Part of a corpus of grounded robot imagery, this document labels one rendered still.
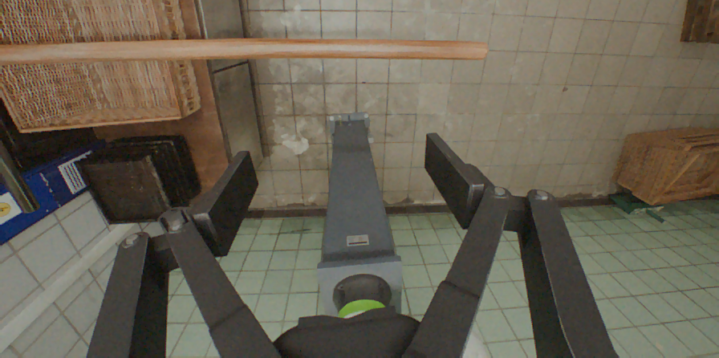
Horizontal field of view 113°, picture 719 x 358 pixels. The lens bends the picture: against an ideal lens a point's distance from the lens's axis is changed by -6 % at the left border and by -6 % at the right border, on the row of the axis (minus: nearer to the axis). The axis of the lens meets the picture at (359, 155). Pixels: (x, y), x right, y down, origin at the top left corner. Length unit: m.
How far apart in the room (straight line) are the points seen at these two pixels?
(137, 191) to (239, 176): 1.09
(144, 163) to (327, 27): 1.11
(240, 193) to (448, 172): 0.13
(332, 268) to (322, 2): 1.37
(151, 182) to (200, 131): 0.27
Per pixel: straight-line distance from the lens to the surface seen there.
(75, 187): 1.45
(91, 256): 1.55
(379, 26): 1.65
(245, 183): 0.19
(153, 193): 1.23
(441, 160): 0.17
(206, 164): 1.34
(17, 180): 0.89
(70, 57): 0.61
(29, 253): 1.41
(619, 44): 2.42
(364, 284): 0.68
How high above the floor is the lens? 1.64
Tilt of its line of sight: 65 degrees down
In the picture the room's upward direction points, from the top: 172 degrees clockwise
